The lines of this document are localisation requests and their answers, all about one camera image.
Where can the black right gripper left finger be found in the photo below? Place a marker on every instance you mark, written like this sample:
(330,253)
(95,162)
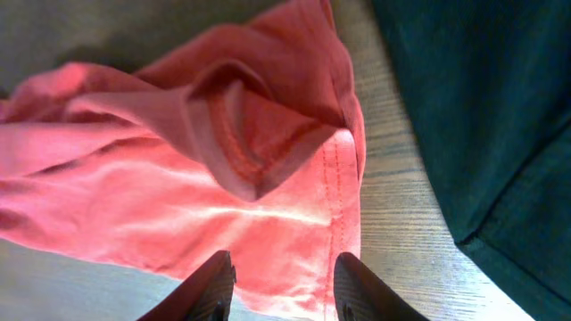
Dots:
(206,295)

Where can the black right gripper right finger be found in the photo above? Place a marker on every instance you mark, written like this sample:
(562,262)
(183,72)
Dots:
(361,296)

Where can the orange t-shirt with white print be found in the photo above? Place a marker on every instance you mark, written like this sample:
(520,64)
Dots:
(249,138)

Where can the black t-shirt with white letters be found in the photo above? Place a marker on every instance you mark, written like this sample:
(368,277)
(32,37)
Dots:
(486,84)

